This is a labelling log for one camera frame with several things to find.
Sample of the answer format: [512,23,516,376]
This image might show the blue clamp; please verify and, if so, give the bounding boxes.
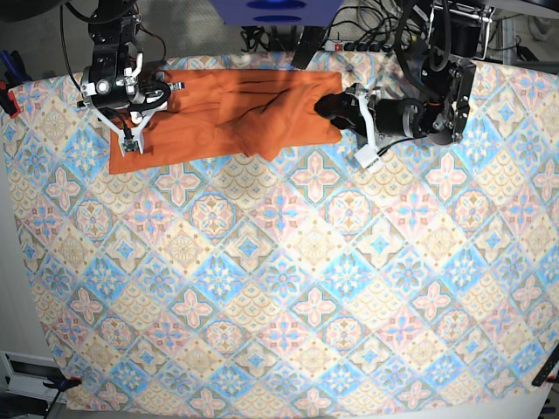
[1,50,31,119]
[43,377,82,418]

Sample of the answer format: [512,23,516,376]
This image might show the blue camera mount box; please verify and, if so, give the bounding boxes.
[210,0,342,27]

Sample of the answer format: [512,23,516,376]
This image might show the patterned blue tablecloth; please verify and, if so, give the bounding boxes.
[1,63,558,418]

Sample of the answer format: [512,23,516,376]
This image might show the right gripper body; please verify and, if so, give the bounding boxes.
[111,72,185,118]

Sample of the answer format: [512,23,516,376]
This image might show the blue clamp upper left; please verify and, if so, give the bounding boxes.
[1,50,31,119]

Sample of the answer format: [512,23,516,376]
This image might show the orange T-shirt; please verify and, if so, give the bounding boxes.
[108,70,342,175]

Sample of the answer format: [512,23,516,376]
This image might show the blue clamp lower left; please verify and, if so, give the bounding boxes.
[43,377,82,418]

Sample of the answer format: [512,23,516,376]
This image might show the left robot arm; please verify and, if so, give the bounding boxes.
[314,1,495,168]

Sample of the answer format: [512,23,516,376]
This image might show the white floor rail box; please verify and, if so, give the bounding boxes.
[1,351,64,399]

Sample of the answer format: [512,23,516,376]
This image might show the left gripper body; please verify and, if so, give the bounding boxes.
[370,88,425,142]

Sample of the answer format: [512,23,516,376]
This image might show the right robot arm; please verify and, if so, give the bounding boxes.
[59,1,184,155]

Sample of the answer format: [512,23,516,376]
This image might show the power strip with red switch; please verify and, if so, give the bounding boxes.
[323,39,393,53]

